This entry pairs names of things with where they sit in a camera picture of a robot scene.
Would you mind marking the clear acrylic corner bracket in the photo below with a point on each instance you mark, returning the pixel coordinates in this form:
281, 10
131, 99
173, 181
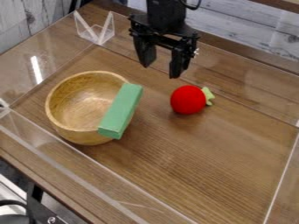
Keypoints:
95, 33

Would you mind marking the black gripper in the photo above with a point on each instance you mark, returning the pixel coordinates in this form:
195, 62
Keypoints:
178, 37

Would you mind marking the clear acrylic tray wall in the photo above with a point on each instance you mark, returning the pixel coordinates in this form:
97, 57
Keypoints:
217, 167

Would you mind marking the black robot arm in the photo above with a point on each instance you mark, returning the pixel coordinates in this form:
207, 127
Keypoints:
169, 10

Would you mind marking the red toy tomato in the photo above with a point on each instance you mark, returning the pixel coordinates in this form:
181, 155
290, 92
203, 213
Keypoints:
190, 99

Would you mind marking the brown wooden bowl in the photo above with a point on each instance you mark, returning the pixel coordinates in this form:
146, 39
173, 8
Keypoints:
78, 103

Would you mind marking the black table leg bracket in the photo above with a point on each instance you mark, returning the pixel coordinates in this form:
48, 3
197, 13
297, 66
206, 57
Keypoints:
42, 214

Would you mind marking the green foam stick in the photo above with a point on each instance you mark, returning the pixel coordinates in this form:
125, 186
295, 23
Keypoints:
121, 111

